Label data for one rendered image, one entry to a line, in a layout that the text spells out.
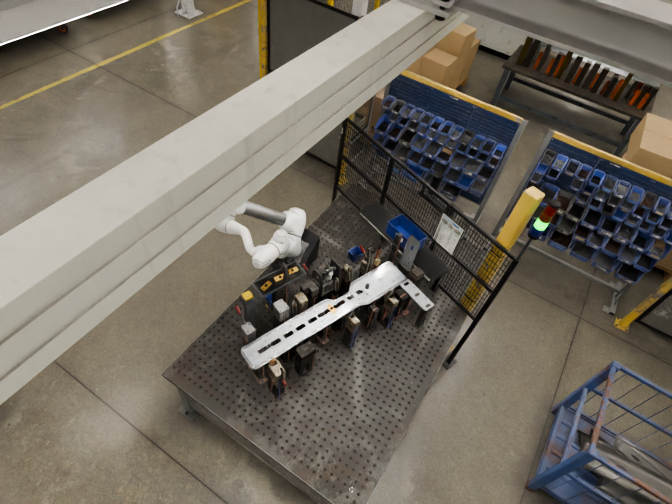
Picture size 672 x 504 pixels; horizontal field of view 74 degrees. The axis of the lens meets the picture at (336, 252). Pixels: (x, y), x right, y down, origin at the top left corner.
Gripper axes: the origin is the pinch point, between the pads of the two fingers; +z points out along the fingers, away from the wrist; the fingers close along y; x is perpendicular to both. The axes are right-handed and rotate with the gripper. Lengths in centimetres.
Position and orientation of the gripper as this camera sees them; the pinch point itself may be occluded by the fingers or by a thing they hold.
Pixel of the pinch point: (280, 272)
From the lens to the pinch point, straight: 315.3
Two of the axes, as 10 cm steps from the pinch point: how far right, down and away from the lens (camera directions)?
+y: 5.4, 6.8, -4.9
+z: -1.1, 6.3, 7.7
